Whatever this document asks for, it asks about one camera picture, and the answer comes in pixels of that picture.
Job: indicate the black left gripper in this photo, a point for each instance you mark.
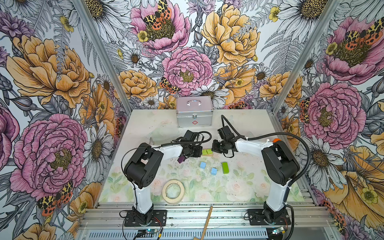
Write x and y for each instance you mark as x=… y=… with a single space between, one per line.
x=198 y=153

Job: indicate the long green block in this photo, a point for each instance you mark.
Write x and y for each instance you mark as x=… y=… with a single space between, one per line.
x=225 y=168

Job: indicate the orange plastic cup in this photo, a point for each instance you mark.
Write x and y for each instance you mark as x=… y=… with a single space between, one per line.
x=276 y=140

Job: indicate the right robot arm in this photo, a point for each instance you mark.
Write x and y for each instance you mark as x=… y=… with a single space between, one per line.
x=280 y=163

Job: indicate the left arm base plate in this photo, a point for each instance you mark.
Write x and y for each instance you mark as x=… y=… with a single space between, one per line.
x=155 y=218

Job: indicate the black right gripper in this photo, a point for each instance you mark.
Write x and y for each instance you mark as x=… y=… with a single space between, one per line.
x=214 y=148

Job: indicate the silver first aid case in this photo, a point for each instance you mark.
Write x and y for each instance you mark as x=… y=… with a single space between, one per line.
x=194 y=111

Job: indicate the wooden stick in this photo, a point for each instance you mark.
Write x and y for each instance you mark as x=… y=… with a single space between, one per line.
x=206 y=225

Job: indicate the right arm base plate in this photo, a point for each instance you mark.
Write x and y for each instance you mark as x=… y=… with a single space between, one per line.
x=261 y=217

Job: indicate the purple wood block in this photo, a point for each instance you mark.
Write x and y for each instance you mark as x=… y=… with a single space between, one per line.
x=181 y=159

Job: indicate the masking tape roll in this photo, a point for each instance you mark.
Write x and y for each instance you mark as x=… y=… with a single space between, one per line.
x=173 y=192

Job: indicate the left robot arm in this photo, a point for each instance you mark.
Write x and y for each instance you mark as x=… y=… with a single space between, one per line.
x=142 y=168

